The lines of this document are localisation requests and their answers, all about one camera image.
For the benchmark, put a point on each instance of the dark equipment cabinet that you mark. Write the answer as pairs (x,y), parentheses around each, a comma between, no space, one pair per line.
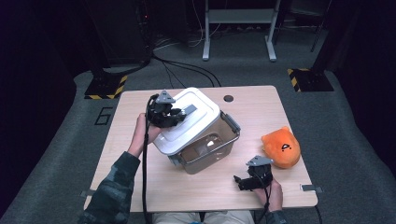
(121,31)

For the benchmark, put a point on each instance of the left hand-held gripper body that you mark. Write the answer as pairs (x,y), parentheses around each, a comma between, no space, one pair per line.
(158,113)

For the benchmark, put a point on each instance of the grey metal table bracket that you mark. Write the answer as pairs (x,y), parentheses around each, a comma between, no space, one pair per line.
(311,188)
(87,193)

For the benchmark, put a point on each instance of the black stand base yellow stripes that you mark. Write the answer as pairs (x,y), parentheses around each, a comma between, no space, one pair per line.
(106,88)
(311,80)

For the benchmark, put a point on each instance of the white metal desk frame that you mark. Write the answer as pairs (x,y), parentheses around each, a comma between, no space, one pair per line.
(239,15)

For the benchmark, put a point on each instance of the orange plush toy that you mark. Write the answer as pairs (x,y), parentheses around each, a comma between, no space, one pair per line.
(280,149)

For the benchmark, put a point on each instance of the person's legs in beige trousers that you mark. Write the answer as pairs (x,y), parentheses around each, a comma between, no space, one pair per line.
(218,217)

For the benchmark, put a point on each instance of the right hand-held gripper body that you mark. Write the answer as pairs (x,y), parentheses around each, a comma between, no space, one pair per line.
(260,174)

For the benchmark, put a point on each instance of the clear plastic storage box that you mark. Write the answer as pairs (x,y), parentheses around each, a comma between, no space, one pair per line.
(214,146)

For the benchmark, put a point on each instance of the person's left hand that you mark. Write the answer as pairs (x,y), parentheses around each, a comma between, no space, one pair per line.
(140,133)

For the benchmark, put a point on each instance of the person's right hand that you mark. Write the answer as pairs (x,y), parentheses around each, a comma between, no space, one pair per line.
(275,196)

